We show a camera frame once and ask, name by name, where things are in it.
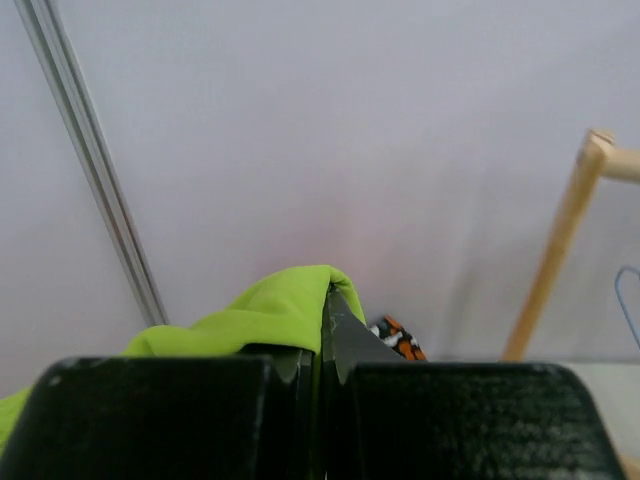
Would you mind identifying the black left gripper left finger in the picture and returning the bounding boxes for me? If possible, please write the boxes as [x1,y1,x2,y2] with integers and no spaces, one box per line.
[1,347,313,479]

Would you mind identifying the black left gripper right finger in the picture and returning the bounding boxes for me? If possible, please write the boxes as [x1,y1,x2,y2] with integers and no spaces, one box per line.
[322,286,625,479]

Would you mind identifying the orange grey camouflage shorts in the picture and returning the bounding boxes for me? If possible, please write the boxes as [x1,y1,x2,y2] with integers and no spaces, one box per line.
[369,315,427,361]

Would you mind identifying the lime green shorts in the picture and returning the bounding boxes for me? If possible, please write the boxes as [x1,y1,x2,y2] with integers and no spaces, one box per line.
[0,264,369,451]

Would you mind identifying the blue hanger of green shorts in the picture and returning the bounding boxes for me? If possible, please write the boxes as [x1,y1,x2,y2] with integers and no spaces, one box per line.
[614,265,640,351]

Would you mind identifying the wooden clothes rack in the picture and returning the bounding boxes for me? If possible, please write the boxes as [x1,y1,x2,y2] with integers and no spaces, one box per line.
[499,127,640,480]

